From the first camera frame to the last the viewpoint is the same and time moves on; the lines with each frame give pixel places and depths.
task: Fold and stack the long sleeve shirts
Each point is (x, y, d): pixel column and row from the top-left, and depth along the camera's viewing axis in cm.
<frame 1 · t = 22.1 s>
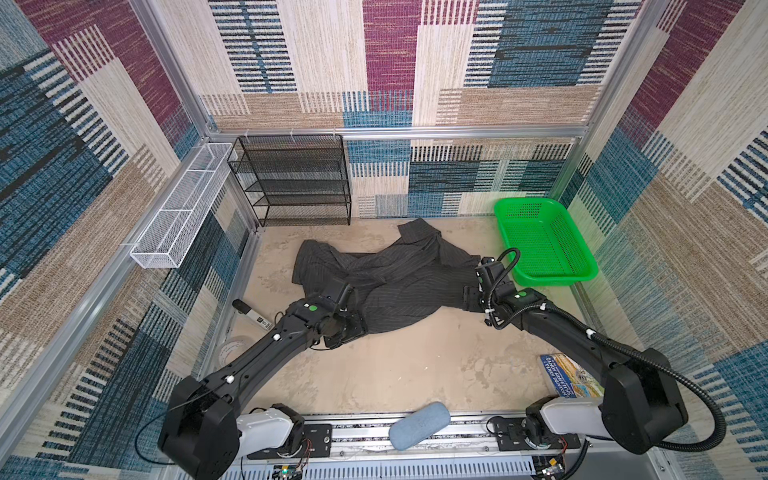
left hand: (363, 328, 81), fingers open
right hand: (477, 300, 87), fingers open
dark pinstriped long sleeve shirt: (422, 277, 104), point 2 cm above the table
green plastic basket: (550, 247, 113), on the table
black white remote control: (243, 308, 94), point 5 cm above the table

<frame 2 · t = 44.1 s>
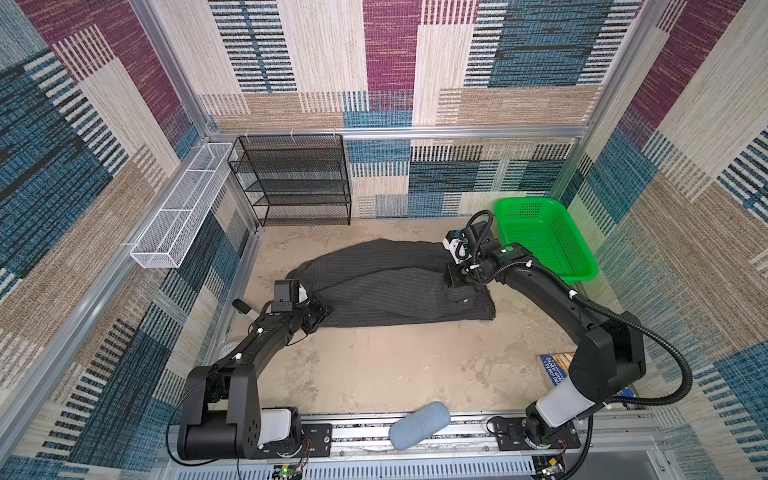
left hand: (335, 302, 89), fingers closed
right hand: (447, 281, 85), fingers closed
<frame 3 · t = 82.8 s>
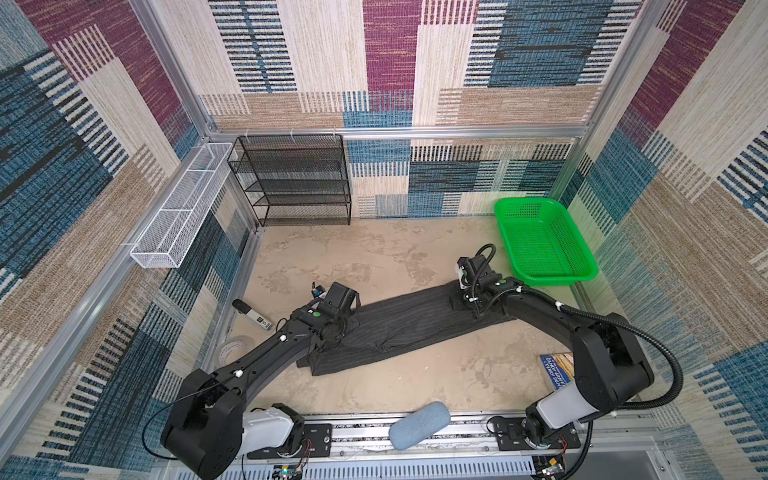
left hand: (352, 318, 85), fingers closed
right hand: (455, 302, 91), fingers open
dark pinstriped long sleeve shirt: (408, 322, 93), point 3 cm above the table
the other named things where they were.

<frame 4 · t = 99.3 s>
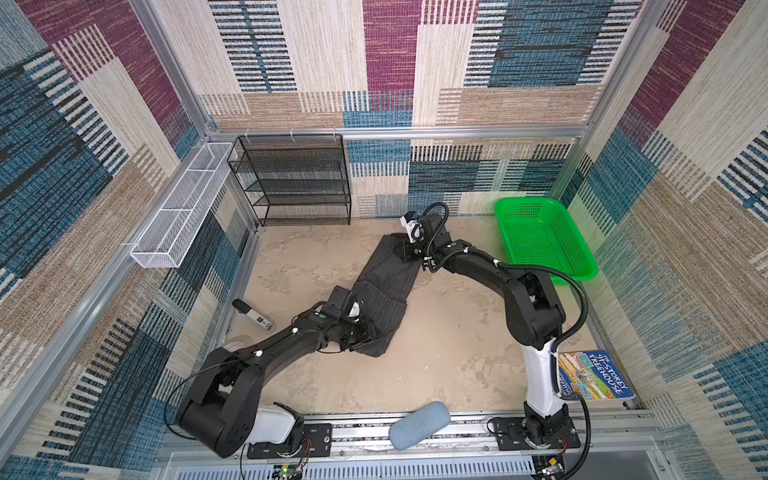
left hand: (379, 334, 85), fingers open
right hand: (396, 251, 96), fingers closed
dark pinstriped long sleeve shirt: (380, 298, 95), point 5 cm above the table
the other named things where they were.

